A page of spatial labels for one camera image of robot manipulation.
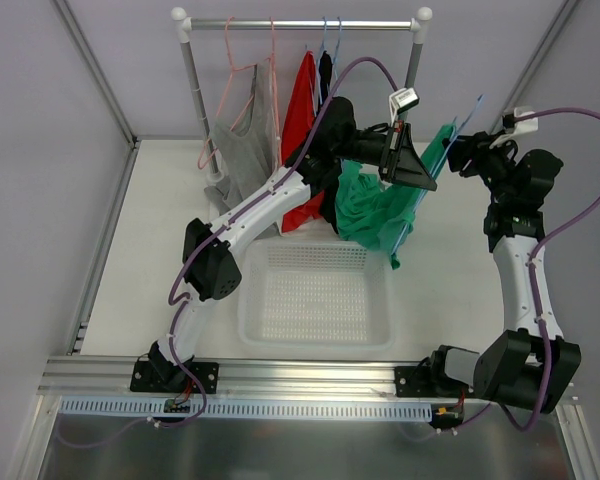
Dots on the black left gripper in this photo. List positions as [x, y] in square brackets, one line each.
[390, 151]

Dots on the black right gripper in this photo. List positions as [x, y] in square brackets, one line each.
[470, 154]

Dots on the blue wire hanger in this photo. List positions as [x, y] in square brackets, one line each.
[440, 160]

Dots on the green tank top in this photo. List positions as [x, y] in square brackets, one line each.
[376, 216]

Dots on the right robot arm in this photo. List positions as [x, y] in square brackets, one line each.
[530, 364]

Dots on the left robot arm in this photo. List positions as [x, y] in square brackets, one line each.
[210, 271]

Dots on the grey tank top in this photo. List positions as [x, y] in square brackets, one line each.
[246, 144]

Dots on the blue hanger with red garment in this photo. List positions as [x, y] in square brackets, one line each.
[317, 95]

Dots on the black garment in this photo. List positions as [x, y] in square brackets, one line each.
[325, 75]

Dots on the red and white garment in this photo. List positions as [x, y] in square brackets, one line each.
[299, 120]

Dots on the white plastic basket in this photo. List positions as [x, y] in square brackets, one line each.
[315, 294]

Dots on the white clothes rack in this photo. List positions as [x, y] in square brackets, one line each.
[185, 24]

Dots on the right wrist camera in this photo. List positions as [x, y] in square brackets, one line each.
[516, 122]

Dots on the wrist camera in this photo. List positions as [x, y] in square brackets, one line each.
[516, 122]
[401, 101]

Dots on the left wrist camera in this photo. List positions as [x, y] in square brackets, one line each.
[401, 101]

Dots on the pink wire hanger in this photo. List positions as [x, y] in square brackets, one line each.
[236, 90]

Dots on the aluminium frame post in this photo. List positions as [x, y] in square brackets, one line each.
[94, 69]

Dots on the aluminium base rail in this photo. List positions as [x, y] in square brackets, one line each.
[239, 378]

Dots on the white slotted cable duct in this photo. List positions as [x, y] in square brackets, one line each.
[392, 411]

